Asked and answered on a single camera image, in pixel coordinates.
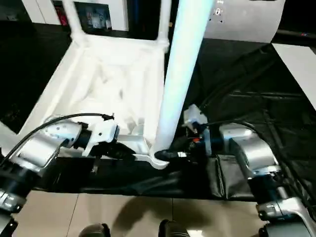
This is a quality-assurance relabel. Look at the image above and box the red bottle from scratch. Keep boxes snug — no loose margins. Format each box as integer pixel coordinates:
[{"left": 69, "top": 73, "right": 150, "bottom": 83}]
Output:
[{"left": 57, "top": 7, "right": 68, "bottom": 27}]

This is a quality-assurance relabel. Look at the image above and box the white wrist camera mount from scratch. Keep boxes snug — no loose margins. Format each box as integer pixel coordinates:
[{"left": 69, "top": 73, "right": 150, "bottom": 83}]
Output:
[
  {"left": 83, "top": 119, "right": 121, "bottom": 158},
  {"left": 183, "top": 104, "right": 211, "bottom": 154}
]

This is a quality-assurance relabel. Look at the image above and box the white plastic table top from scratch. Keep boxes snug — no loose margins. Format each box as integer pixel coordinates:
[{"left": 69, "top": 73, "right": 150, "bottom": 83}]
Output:
[{"left": 16, "top": 33, "right": 172, "bottom": 170}]

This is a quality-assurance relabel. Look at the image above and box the black work mat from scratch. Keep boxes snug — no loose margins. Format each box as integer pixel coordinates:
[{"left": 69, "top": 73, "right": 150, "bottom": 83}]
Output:
[{"left": 0, "top": 21, "right": 316, "bottom": 202}]

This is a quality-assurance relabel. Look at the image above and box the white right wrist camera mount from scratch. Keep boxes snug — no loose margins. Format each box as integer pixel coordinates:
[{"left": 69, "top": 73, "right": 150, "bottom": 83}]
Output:
[{"left": 183, "top": 104, "right": 211, "bottom": 154}]

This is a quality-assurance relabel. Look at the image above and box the black right robot foot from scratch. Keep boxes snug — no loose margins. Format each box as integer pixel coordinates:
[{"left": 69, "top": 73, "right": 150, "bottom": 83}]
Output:
[{"left": 158, "top": 219, "right": 191, "bottom": 237}]

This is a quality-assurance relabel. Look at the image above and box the grey cushion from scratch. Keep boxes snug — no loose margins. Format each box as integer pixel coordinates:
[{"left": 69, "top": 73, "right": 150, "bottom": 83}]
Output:
[{"left": 201, "top": 0, "right": 287, "bottom": 44}]

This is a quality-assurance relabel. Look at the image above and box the white sideboard with glass doors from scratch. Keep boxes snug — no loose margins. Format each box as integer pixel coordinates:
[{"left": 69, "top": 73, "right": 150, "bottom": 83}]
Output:
[{"left": 21, "top": 0, "right": 129, "bottom": 32}]

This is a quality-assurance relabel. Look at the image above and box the black cabinet with gold label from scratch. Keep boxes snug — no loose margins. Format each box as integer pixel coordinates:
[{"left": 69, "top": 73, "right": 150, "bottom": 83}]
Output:
[{"left": 125, "top": 0, "right": 173, "bottom": 41}]

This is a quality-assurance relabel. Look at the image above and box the black bar with red light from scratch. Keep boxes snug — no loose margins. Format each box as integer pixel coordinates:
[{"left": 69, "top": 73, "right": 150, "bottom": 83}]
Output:
[{"left": 277, "top": 30, "right": 316, "bottom": 38}]

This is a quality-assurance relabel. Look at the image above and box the white plastic table leg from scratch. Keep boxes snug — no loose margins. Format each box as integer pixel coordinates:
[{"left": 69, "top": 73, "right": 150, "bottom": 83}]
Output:
[
  {"left": 157, "top": 0, "right": 173, "bottom": 48},
  {"left": 152, "top": 0, "right": 213, "bottom": 161},
  {"left": 0, "top": 121, "right": 18, "bottom": 152},
  {"left": 62, "top": 0, "right": 87, "bottom": 43}
]

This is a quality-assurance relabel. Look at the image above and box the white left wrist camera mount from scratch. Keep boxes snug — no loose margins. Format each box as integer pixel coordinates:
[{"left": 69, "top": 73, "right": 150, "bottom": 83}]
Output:
[{"left": 83, "top": 119, "right": 121, "bottom": 158}]

